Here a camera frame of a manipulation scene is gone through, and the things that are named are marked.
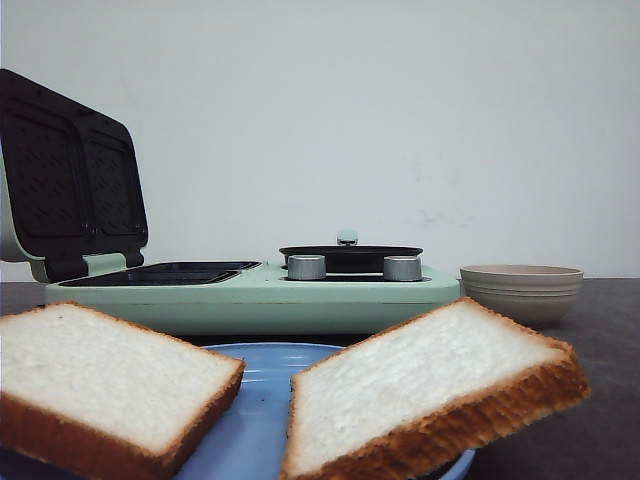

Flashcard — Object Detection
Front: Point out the white bread slice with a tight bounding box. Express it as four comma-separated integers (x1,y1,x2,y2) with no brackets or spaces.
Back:
1,303,245,479
279,297,591,479

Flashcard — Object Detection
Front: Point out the beige ribbed bowl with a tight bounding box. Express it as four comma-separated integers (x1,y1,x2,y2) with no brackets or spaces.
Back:
460,264,584,326

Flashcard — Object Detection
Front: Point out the breakfast maker hinged lid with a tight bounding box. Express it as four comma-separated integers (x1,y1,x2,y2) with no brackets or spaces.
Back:
1,69,148,282

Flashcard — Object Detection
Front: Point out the mint green breakfast maker base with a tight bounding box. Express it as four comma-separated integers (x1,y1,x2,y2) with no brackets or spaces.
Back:
44,261,460,336

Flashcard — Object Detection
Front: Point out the black round frying pan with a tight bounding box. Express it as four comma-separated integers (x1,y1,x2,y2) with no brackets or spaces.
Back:
279,230,423,274

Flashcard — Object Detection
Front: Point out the left silver control knob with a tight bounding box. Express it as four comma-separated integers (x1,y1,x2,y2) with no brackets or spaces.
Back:
287,254,326,281

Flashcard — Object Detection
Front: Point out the silver control knob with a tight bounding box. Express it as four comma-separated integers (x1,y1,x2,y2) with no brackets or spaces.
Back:
287,254,326,281
383,255,422,282

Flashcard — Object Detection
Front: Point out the right silver control knob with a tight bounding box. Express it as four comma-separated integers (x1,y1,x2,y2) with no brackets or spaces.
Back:
383,255,422,282

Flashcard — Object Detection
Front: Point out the blue round plate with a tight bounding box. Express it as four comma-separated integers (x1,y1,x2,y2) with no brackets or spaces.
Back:
0,342,476,480

